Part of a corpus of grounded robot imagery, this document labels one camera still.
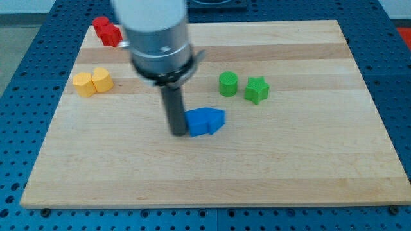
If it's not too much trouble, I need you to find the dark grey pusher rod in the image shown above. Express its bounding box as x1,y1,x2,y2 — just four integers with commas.
161,87,187,136

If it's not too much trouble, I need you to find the blue cube block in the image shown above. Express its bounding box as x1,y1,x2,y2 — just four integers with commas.
185,108,209,137

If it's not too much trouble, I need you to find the blue pentagon block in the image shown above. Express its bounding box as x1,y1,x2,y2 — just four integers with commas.
200,107,225,135

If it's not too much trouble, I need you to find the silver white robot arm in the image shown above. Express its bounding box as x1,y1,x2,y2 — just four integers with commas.
111,0,205,136

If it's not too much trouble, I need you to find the green cylinder block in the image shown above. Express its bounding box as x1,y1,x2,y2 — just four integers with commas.
218,71,238,97

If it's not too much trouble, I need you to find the yellow heart block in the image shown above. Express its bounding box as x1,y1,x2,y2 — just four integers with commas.
92,67,114,93

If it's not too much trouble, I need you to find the green star block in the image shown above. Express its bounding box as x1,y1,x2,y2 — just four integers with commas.
244,76,270,105

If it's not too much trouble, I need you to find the red star block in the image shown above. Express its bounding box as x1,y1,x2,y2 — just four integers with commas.
100,24,123,47

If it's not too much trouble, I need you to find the yellow hexagon block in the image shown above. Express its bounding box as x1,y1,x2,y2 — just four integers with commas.
72,72,96,97

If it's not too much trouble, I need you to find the red cylinder block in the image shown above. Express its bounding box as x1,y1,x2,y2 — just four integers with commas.
92,16,110,37

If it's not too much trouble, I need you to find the wooden board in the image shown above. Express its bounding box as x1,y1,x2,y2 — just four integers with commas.
21,20,410,209

